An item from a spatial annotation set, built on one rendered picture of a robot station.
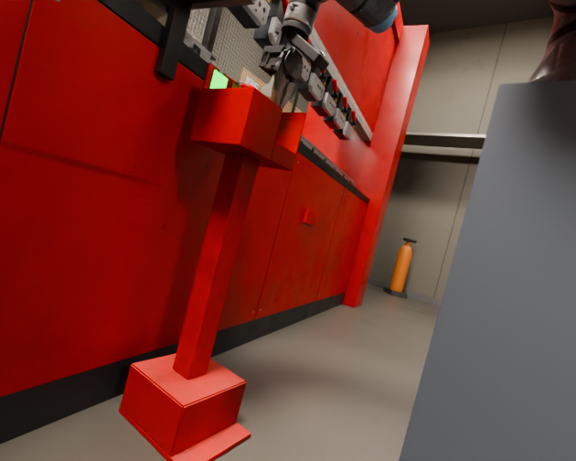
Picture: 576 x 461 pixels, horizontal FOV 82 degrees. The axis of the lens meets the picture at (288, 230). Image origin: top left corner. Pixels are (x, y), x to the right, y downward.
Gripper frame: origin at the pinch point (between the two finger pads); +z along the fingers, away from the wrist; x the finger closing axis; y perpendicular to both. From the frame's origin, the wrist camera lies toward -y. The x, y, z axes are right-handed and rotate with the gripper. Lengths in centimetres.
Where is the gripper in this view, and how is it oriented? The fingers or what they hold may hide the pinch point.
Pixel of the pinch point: (277, 108)
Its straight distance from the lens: 87.7
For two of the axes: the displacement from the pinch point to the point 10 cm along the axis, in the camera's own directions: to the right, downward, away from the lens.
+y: -7.8, -3.0, 5.5
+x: -5.4, -1.2, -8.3
